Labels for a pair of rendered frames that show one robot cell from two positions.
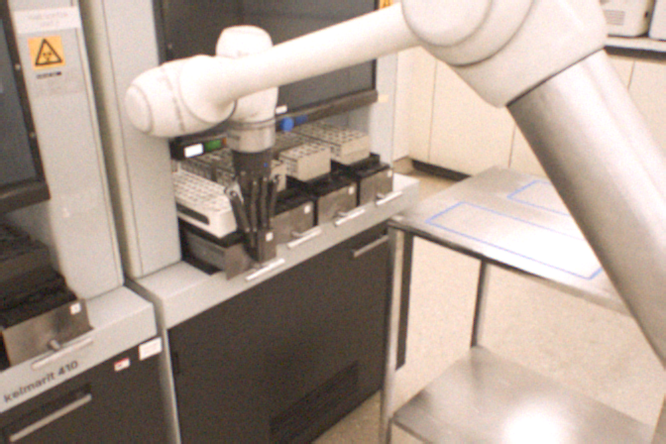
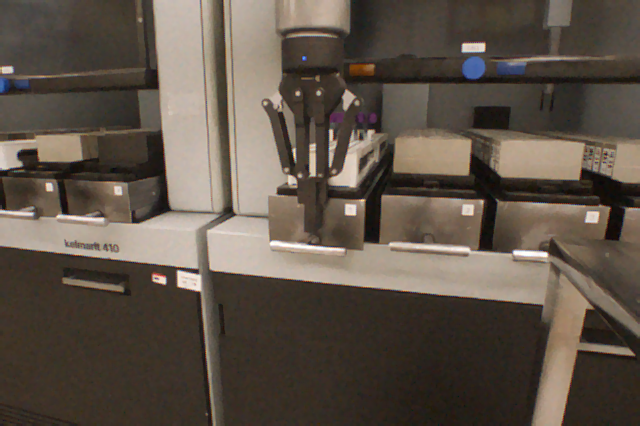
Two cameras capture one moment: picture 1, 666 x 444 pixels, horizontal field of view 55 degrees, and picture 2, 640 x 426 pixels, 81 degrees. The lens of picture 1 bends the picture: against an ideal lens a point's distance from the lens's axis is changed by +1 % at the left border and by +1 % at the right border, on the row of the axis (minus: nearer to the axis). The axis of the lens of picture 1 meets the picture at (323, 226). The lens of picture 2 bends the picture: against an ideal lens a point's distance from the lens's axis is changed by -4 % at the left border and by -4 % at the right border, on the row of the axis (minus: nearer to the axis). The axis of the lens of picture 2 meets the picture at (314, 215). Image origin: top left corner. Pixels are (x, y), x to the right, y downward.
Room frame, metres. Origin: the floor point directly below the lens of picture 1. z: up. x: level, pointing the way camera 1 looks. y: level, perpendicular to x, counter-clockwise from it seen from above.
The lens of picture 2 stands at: (0.88, -0.31, 0.92)
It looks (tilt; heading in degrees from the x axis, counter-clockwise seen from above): 14 degrees down; 61
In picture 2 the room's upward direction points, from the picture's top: straight up
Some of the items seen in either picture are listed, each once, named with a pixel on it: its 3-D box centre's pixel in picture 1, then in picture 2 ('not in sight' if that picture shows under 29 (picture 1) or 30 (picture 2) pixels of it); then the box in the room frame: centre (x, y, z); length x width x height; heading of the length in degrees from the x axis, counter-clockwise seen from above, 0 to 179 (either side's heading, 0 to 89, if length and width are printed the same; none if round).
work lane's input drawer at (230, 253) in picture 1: (161, 206); (352, 179); (1.35, 0.38, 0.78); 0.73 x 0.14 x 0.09; 47
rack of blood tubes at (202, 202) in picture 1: (193, 201); (340, 161); (1.25, 0.28, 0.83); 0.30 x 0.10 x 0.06; 47
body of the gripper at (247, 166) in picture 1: (252, 169); (312, 79); (1.12, 0.13, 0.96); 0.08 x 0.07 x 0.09; 137
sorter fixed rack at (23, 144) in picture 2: not in sight; (49, 152); (0.77, 0.79, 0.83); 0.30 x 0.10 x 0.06; 47
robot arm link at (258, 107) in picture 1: (242, 73); not in sight; (1.11, 0.14, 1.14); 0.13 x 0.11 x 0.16; 141
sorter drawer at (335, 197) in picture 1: (249, 168); (501, 183); (1.60, 0.20, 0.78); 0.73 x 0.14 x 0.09; 47
